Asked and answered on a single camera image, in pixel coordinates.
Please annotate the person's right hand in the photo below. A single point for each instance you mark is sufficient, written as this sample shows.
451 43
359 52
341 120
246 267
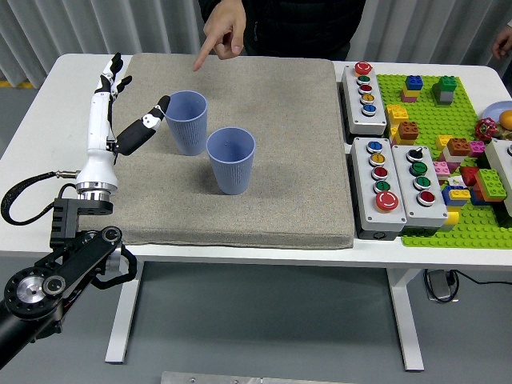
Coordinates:
226 28

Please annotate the person's hand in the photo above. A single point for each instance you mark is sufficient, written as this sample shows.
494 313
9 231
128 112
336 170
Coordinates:
503 44

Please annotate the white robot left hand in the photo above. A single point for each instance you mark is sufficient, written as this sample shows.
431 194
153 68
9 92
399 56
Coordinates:
98 128

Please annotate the blue ribbed plastic cup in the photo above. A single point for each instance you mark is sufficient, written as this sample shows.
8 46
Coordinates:
188 132
232 172

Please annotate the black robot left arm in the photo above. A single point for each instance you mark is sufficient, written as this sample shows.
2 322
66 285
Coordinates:
72 264

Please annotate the lilac plate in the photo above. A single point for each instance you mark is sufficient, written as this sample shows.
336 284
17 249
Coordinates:
494 110

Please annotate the person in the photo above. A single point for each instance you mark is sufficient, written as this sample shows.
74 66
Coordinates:
300 28

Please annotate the toy burger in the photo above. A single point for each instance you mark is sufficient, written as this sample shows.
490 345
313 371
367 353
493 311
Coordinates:
506 120

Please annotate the grey toy brick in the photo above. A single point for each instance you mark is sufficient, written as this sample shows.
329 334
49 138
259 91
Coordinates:
445 98

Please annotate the red valve wheel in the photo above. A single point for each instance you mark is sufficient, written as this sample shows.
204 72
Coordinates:
486 129

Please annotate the blue toy brick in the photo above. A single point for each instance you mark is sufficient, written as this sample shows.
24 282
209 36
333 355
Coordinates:
448 196
414 82

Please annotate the grey pleated curtain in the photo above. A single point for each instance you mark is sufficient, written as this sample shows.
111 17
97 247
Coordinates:
80 28

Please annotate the green toy brick baseplate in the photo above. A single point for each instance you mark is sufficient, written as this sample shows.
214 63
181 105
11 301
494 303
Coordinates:
432 120

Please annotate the yellow flat toy brick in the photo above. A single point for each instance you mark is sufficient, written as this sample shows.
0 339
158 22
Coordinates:
409 93

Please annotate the magenta toy brick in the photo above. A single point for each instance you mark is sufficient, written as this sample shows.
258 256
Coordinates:
477 149

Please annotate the pink flat toy brick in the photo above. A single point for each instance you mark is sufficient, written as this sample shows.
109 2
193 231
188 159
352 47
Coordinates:
407 98

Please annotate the orange toy brick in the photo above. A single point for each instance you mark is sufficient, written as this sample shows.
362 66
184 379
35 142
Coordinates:
459 146
494 197
408 131

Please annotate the white toy brick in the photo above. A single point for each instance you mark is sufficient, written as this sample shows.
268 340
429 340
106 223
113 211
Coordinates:
452 157

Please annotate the red toy brick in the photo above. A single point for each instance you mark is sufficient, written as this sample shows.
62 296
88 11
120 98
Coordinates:
469 176

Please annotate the large green toy brick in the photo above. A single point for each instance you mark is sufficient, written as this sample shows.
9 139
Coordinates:
490 182

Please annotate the grey-brown fabric mat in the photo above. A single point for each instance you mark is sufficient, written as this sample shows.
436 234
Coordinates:
280 160

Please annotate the white printed toy tile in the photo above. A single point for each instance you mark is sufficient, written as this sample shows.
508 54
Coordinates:
456 182

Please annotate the grey five-button control box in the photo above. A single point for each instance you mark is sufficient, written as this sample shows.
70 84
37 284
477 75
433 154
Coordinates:
366 108
380 188

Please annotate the grey four-button control box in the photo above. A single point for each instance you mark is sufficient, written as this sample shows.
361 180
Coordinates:
422 188

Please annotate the yellow round toy brick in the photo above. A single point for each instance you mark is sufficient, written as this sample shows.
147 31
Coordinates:
451 220

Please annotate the white table leg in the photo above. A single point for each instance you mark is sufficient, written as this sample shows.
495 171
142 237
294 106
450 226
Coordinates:
404 316
118 340

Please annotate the grey power adapter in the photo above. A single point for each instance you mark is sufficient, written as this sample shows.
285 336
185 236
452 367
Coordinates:
440 285

